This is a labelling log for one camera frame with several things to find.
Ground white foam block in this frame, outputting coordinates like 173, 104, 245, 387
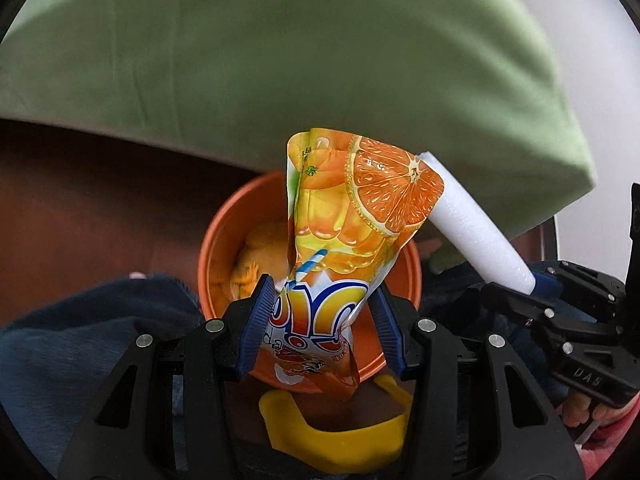
417, 151, 536, 295

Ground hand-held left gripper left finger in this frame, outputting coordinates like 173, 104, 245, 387
59, 274, 278, 480

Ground person's right hand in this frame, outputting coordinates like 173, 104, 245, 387
560, 391, 631, 433

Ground person's right forearm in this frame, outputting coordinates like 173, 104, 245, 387
575, 407, 640, 480

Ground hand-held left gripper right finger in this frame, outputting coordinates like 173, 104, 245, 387
369, 285, 586, 480

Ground orange plastic bin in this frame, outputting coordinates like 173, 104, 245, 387
197, 170, 423, 393

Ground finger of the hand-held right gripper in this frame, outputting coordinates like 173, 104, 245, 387
481, 281, 577, 362
531, 259, 627, 322

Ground yellow plastic piece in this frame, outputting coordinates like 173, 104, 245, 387
258, 375, 415, 476

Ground orange juice pouch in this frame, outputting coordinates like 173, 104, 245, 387
285, 128, 446, 401

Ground blue jeans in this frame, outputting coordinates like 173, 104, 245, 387
0, 260, 571, 480

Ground green bed blanket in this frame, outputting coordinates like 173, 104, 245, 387
0, 0, 598, 238

